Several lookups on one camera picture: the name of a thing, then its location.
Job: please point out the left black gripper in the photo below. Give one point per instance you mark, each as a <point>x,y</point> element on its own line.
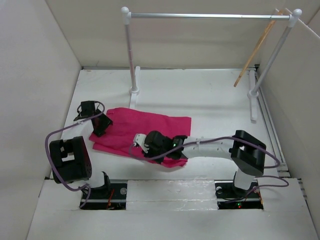
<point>105,123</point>

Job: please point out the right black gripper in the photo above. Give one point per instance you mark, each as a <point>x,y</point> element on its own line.
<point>149,153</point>

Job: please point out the pink trousers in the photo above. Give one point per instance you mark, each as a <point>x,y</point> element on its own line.
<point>128,122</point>

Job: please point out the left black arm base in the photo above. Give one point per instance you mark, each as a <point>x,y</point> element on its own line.
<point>112,198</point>

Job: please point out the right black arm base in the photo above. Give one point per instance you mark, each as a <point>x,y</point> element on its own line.
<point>230,198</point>

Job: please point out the wooden clothes hanger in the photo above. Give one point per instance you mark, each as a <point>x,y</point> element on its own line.
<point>255,50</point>

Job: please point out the white metal clothes rack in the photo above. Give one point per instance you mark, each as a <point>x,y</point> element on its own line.
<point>254,85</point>

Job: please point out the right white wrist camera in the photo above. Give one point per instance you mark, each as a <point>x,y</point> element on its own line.
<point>139,140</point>

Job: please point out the aluminium table edge rail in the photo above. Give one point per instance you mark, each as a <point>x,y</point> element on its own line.
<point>153,68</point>

